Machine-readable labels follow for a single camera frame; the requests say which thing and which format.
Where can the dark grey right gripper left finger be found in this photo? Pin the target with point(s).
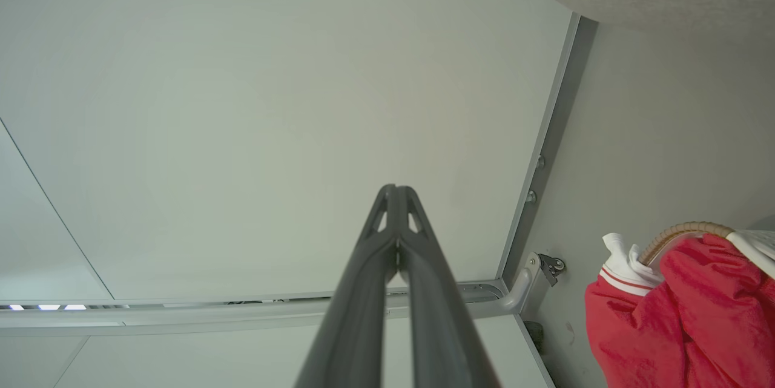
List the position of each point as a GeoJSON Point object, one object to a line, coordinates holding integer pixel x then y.
{"type": "Point", "coordinates": [357, 315]}

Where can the white laundry basket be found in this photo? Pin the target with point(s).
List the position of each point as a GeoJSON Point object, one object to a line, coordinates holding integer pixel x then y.
{"type": "Point", "coordinates": [684, 228]}

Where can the red shirt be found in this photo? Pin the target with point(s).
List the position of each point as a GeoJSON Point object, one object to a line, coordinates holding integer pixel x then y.
{"type": "Point", "coordinates": [696, 327]}

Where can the black caster wheel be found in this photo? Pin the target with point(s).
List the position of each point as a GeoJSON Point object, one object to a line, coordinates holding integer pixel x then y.
{"type": "Point", "coordinates": [552, 266]}

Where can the grey metal partition foot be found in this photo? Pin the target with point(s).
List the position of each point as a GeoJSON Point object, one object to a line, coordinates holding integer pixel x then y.
{"type": "Point", "coordinates": [524, 285]}

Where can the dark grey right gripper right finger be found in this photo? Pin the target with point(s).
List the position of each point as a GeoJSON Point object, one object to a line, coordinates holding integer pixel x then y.
{"type": "Point", "coordinates": [439, 327]}

